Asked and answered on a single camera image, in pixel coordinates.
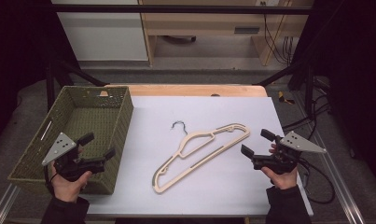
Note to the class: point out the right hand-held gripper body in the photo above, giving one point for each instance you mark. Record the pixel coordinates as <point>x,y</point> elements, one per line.
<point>296,143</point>

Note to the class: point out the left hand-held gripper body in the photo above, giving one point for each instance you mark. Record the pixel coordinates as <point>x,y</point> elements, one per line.
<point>59,147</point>

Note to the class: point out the green woven basket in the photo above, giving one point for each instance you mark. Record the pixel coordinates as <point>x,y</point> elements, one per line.
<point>92,124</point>

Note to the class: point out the beige plastic clothes hanger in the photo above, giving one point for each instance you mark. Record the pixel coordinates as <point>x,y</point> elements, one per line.
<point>197,134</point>

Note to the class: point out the person's right hand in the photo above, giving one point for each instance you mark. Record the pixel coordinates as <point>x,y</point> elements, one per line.
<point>283,181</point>

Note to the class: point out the person's left hand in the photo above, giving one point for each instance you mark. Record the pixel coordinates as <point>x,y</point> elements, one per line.
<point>67,189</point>

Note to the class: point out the yellow and black tool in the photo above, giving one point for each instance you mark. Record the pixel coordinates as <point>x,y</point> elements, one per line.
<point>283,98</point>

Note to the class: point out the white table cover sheet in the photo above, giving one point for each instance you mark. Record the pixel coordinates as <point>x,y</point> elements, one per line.
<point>213,186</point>

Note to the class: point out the black metal stand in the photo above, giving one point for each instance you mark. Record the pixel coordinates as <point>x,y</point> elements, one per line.
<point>50,84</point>
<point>308,87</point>

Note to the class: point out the black curtain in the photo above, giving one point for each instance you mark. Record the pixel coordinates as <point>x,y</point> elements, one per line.
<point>356,62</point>
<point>17,46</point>

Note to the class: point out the white cabinet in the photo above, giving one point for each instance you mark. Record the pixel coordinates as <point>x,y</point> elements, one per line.
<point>104,34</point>

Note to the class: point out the wooden desk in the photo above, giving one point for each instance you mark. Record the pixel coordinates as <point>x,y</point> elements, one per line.
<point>201,21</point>

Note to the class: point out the aluminium rail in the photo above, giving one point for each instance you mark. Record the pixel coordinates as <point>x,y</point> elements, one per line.
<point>338,174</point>
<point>3,203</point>

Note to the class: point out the black horizontal frame bar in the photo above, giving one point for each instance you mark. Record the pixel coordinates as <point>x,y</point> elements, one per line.
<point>176,8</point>

